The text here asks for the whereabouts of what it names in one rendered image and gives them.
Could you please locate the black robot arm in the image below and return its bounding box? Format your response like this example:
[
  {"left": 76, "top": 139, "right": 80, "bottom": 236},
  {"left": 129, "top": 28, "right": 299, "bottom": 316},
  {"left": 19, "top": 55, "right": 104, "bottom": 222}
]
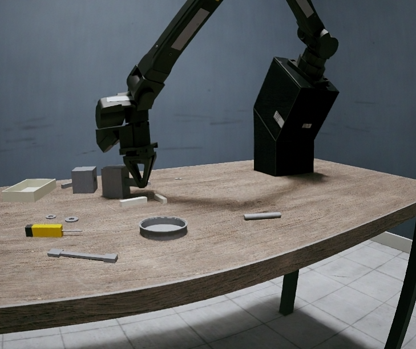
[{"left": 95, "top": 0, "right": 338, "bottom": 153}]

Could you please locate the beige open rectangular tray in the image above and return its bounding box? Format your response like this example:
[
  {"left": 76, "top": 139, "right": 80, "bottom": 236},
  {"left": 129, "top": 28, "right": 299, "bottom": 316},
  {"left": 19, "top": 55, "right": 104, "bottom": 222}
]
[{"left": 2, "top": 179, "right": 56, "bottom": 202}]

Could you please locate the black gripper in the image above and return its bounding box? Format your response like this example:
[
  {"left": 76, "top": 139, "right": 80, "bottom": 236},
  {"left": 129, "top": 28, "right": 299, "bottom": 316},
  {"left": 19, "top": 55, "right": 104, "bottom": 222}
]
[{"left": 119, "top": 121, "right": 158, "bottom": 188}]

